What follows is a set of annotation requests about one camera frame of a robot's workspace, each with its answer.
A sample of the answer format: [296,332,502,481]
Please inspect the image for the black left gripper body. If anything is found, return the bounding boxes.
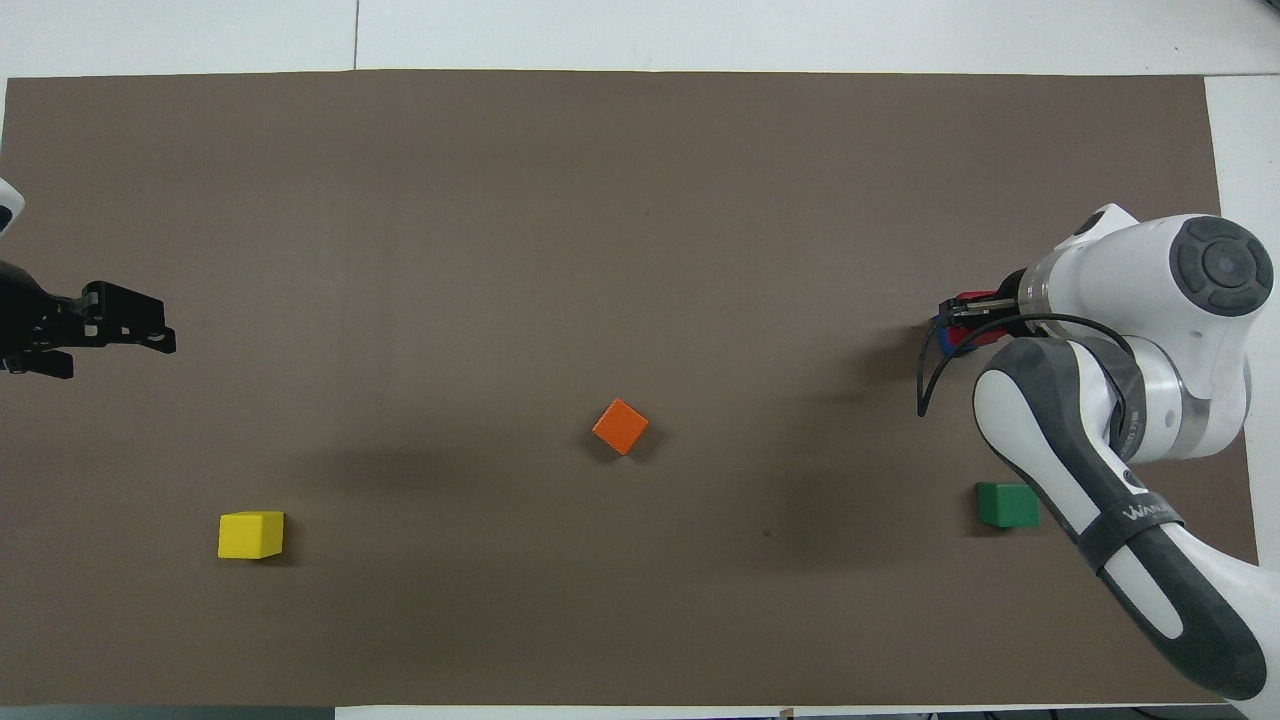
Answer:
[0,262,63,371]

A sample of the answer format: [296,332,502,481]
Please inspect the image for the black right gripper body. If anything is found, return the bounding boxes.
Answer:
[1000,268,1036,341]

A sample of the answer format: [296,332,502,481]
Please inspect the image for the red cube block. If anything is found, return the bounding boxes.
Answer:
[950,291,1003,351]

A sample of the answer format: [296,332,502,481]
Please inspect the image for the green cube block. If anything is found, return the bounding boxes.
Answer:
[976,482,1041,529]

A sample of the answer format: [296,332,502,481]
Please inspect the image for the yellow cube block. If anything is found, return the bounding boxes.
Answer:
[218,511,286,560]

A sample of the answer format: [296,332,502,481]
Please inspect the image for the orange cube block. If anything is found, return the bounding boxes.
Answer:
[592,398,650,456]

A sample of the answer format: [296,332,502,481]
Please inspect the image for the brown table mat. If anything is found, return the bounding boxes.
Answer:
[0,70,1259,709]

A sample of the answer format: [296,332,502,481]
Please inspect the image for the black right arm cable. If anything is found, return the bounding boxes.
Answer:
[917,313,1141,453]

